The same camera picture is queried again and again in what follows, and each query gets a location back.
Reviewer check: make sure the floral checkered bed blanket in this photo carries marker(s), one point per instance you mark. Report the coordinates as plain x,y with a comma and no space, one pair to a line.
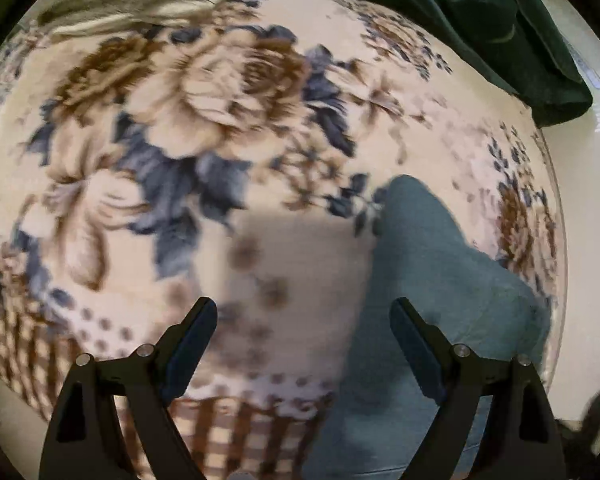
244,155

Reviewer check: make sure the dark green plush blanket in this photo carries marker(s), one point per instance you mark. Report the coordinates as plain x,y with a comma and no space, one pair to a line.
514,44

